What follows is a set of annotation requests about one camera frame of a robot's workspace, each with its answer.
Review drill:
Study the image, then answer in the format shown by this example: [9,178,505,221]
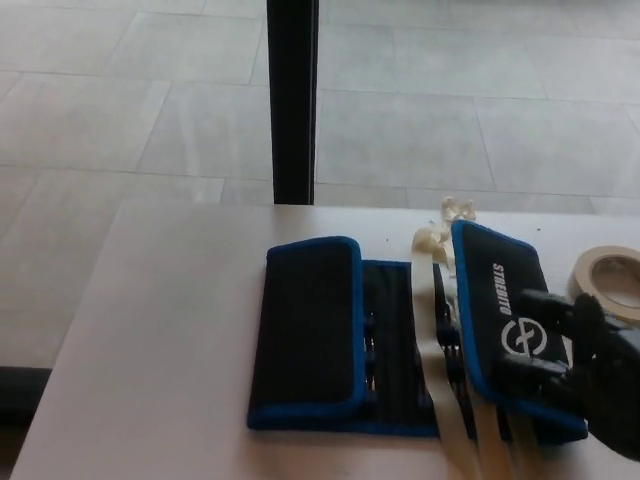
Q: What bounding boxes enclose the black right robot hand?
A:
[493,288,640,462]

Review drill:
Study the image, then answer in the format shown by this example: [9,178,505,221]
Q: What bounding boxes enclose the black toolkit pouch blue trim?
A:
[246,219,590,444]

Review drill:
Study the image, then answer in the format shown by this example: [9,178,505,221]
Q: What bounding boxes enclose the beige masking tape roll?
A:
[565,244,640,327]

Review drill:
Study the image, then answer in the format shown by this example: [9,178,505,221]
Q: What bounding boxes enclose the black vertical post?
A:
[265,0,322,207]

